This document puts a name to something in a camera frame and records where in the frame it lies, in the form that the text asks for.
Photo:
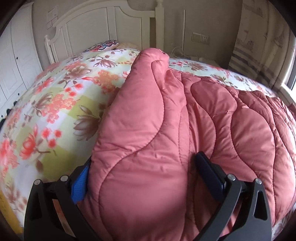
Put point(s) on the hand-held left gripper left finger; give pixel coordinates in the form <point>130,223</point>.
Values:
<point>78,185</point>

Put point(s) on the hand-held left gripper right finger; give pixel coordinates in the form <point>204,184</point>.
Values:
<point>212,178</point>

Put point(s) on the pink quilted comforter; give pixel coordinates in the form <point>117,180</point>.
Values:
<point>150,139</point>

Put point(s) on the bed with floral sheet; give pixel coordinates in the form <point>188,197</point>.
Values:
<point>57,104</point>

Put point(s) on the small dark object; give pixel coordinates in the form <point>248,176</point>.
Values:
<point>9,112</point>

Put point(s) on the stone windowsill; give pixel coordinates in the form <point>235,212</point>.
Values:
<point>288,95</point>

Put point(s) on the dark framed window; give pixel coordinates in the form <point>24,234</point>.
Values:
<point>291,81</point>

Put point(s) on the printed beige curtain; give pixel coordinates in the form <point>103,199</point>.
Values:
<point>254,46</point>

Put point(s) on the white wardrobe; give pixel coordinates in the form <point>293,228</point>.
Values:
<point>18,58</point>

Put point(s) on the colourful embroidered pillow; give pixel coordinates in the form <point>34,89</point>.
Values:
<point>104,45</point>

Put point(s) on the cream fluffy blanket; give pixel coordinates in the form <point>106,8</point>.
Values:
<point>127,45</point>

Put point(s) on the white wooden headboard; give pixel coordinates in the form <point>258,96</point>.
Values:
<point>92,27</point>

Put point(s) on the white wall socket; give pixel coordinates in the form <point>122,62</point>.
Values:
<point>205,39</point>

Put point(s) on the white wall switch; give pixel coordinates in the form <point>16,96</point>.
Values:
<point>196,37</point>

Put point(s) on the paper sheet on wall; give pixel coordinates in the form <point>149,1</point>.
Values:
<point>53,15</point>

